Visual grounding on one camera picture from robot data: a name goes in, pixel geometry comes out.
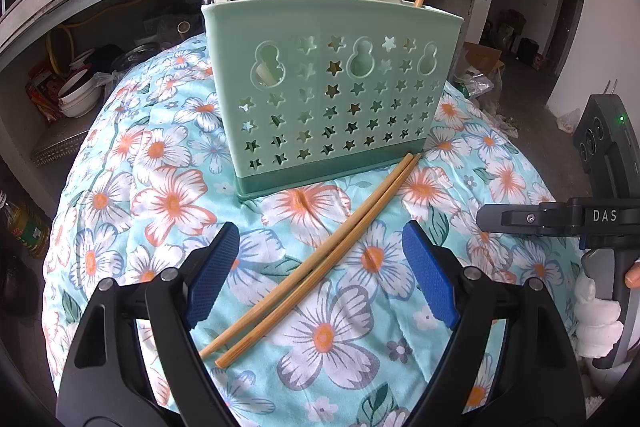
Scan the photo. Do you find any black trash bin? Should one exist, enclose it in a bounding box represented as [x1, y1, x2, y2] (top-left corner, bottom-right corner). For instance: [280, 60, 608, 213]
[517, 38, 540, 66]

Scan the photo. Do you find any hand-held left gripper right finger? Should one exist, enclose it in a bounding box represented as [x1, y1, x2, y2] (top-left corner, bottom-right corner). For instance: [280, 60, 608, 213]
[402, 221, 586, 427]

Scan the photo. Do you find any heap of plastic bags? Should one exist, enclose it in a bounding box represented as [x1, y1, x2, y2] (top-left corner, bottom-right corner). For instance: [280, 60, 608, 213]
[452, 67, 521, 138]

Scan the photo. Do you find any floral blanket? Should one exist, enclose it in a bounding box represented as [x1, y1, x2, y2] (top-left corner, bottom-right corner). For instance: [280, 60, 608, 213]
[42, 32, 588, 427]

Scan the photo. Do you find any cooking oil bottle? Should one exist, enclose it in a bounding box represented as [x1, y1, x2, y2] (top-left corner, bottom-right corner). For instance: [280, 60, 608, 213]
[0, 191, 51, 259]

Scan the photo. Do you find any green plastic utensil holder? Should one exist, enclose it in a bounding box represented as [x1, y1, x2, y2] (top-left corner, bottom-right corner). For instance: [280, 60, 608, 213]
[201, 0, 466, 202]

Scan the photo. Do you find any cardboard box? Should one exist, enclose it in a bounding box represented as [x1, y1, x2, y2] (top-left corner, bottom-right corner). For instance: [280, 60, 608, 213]
[462, 42, 505, 75]

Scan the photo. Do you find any red printed packet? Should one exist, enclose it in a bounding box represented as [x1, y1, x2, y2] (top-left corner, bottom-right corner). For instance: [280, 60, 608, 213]
[27, 62, 66, 120]

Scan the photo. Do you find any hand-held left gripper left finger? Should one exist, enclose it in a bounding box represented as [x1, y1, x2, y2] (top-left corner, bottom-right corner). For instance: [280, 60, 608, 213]
[56, 222, 241, 427]

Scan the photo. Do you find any stack of white bowls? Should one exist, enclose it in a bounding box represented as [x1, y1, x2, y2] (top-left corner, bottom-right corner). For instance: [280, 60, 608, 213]
[57, 57, 103, 118]

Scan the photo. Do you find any yellow hose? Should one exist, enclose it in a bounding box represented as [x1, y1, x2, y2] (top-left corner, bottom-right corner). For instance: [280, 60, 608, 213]
[47, 0, 191, 72]

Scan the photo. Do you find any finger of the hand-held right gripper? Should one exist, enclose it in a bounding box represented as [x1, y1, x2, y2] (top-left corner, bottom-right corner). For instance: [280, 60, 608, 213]
[476, 202, 585, 237]

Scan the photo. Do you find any steel bowl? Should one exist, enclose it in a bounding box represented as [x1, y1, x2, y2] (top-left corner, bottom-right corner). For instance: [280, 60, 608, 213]
[112, 42, 162, 72]

